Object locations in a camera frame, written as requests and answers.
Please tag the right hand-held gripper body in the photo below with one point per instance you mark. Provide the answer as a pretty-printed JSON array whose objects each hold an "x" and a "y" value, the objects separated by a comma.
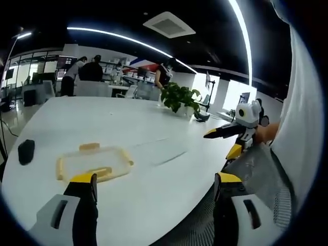
[{"x": 247, "y": 112}]

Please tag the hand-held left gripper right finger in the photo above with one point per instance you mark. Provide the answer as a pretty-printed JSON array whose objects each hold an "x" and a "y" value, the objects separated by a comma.
[{"x": 225, "y": 205}]

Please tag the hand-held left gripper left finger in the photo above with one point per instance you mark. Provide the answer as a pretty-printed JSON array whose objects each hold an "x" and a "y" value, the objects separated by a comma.
[{"x": 84, "y": 205}]

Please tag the clear yellow-rimmed container lid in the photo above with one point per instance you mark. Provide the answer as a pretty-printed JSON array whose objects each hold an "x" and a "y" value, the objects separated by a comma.
[{"x": 92, "y": 159}]

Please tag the person's right hand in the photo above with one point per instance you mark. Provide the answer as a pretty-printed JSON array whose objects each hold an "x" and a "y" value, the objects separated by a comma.
[{"x": 267, "y": 133}]

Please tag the small desk monitor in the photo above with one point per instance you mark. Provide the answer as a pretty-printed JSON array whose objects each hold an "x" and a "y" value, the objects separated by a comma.
[{"x": 245, "y": 98}]

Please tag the small dark desk object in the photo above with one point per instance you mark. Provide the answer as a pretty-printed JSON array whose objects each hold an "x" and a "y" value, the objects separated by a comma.
[{"x": 202, "y": 118}]

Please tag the grey mesh office chair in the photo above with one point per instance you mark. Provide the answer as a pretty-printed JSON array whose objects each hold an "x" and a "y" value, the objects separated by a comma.
[{"x": 264, "y": 174}]

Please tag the monitor on black stand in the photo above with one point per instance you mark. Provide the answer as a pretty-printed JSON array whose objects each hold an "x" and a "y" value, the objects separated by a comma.
[{"x": 208, "y": 82}]

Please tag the person in white shirt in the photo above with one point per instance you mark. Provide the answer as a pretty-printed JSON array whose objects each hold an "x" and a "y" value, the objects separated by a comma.
[{"x": 302, "y": 115}]

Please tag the green potted plant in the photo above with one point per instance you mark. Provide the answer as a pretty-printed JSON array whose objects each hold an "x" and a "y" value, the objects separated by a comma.
[{"x": 179, "y": 97}]

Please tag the long ceiling light strip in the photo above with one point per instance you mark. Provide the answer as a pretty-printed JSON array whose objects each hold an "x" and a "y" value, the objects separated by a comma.
[
  {"x": 244, "y": 38},
  {"x": 123, "y": 37}
]

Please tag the small black object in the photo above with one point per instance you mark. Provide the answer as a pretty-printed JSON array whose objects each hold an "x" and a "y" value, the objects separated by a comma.
[{"x": 25, "y": 152}]

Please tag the white office chair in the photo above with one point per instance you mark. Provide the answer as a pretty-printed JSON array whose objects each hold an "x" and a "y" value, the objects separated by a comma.
[
  {"x": 93, "y": 89},
  {"x": 147, "y": 91}
]

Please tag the ceiling air vent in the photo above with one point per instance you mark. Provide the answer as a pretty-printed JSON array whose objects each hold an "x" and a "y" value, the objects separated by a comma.
[{"x": 169, "y": 24}]

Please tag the black box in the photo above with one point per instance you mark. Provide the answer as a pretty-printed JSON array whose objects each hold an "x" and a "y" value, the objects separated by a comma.
[{"x": 29, "y": 97}]

